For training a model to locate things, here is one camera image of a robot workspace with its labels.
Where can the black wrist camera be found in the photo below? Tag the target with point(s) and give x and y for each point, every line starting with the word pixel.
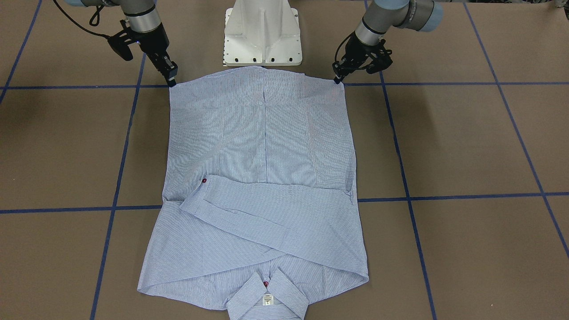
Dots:
pixel 380 57
pixel 121 41

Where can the light blue striped shirt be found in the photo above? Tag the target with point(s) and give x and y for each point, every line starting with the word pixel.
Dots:
pixel 260 208

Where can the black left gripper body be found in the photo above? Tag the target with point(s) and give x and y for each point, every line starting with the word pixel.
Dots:
pixel 358 50

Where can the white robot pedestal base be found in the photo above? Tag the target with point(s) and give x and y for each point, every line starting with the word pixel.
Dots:
pixel 262 33

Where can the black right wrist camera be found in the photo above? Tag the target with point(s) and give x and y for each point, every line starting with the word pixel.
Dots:
pixel 121 41

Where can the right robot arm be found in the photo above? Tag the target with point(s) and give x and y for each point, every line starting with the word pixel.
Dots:
pixel 141 25

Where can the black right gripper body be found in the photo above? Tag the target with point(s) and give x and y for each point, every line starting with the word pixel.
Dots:
pixel 154 43

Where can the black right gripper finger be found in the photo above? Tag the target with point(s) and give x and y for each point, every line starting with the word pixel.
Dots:
pixel 169 71

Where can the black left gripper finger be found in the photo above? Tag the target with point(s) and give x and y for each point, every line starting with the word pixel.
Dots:
pixel 341 72

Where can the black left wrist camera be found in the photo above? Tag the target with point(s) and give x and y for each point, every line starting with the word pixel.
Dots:
pixel 380 57

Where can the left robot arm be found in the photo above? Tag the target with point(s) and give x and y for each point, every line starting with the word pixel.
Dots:
pixel 381 15

